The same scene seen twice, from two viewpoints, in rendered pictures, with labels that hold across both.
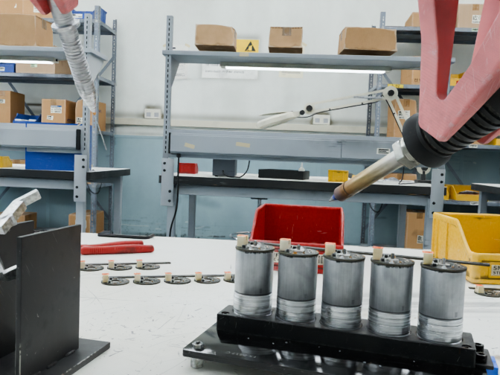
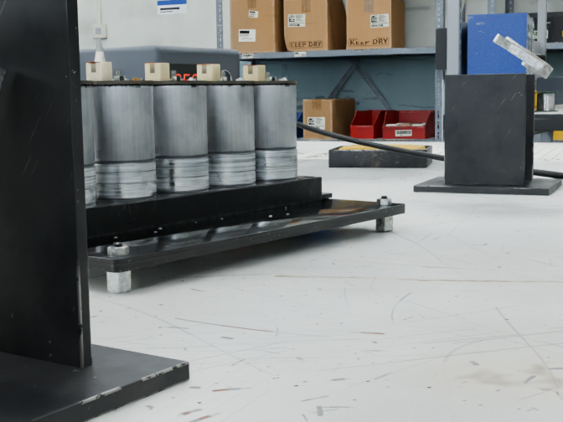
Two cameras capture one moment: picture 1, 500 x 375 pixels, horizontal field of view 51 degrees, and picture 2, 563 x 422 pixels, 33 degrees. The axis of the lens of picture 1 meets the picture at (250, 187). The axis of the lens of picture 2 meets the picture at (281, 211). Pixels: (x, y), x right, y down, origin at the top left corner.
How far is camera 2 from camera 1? 0.31 m
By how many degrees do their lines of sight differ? 69
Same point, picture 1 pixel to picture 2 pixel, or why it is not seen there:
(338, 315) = (200, 171)
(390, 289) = (247, 116)
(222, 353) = (163, 247)
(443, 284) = (291, 101)
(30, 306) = (60, 178)
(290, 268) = (138, 105)
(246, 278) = not seen: hidden behind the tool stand
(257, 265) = (89, 108)
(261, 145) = not seen: outside the picture
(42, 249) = (23, 42)
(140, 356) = not seen: hidden behind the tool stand
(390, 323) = (250, 166)
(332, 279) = (188, 115)
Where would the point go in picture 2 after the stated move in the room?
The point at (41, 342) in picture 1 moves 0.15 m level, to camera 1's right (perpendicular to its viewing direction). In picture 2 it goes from (33, 280) to (282, 200)
